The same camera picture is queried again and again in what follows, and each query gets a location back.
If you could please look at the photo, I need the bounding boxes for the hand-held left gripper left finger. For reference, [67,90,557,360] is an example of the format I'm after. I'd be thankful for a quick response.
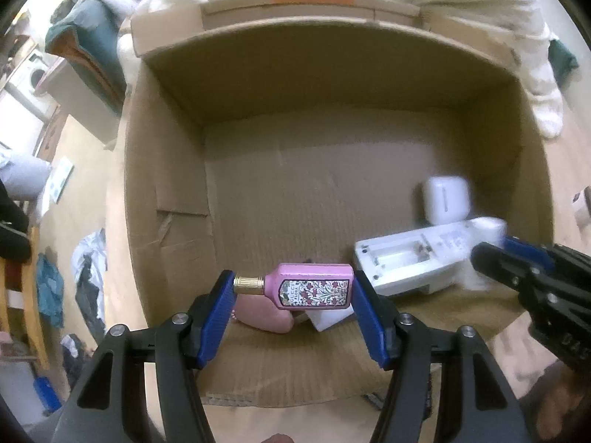
[50,269,237,443]

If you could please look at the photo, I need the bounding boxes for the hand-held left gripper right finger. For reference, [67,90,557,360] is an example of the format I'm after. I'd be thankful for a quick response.
[351,269,533,443]

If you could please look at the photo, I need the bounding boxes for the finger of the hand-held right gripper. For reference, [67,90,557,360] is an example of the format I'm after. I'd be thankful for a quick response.
[502,235,556,269]
[471,242,542,297]

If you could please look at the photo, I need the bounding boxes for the white cylinder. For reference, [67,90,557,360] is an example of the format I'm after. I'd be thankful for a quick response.
[468,216,508,252]

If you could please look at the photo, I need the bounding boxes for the pink soft toy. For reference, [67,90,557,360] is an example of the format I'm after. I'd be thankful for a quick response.
[233,298,296,333]

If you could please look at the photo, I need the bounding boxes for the pink floral perfume bottle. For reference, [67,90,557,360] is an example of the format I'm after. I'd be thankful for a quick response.
[233,263,355,310]

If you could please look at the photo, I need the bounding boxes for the white plastic electronic device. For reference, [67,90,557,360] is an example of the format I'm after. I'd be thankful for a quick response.
[355,219,490,296]

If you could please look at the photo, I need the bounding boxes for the white earbuds case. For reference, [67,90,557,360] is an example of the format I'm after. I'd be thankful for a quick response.
[422,175,472,227]

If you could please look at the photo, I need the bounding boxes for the cardboard box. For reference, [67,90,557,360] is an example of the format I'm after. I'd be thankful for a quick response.
[121,0,555,407]

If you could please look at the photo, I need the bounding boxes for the person's right hand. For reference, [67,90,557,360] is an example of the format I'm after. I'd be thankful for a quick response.
[519,360,591,443]

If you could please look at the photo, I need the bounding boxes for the white paper card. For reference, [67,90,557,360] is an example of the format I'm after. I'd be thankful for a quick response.
[307,309,358,333]

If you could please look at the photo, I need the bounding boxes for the white jar with brown lid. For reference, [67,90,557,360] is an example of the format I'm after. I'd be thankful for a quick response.
[571,186,591,227]

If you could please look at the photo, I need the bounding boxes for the crumpled clothes on floor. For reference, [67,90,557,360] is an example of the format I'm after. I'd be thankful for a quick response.
[71,228,109,337]

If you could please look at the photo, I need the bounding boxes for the teal cloth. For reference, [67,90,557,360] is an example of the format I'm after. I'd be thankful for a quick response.
[36,254,65,328]

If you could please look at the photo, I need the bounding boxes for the wooden chair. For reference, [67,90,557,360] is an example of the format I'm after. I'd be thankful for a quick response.
[0,226,51,370]

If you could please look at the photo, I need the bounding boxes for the blue plastic object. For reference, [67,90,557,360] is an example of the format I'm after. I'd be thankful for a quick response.
[33,376,63,413]

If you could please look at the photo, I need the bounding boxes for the teal pillow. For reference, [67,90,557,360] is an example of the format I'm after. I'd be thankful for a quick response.
[549,39,579,84]

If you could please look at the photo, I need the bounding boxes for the book on floor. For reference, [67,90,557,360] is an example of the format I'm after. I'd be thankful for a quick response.
[46,154,75,205]

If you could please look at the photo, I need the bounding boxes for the black clothing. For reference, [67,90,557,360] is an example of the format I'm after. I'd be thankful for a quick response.
[0,180,33,261]

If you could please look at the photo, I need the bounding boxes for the pale grey cloth bundle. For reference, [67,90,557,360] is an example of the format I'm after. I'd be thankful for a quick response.
[0,143,51,201]

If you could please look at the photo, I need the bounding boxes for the cream printed duvet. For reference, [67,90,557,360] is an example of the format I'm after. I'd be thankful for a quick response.
[117,0,565,139]

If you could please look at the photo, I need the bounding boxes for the white washing machine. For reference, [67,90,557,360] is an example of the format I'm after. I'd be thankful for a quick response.
[4,51,49,97]

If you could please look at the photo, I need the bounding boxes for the teal padded bed frame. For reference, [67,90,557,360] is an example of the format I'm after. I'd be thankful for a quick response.
[45,0,127,116]

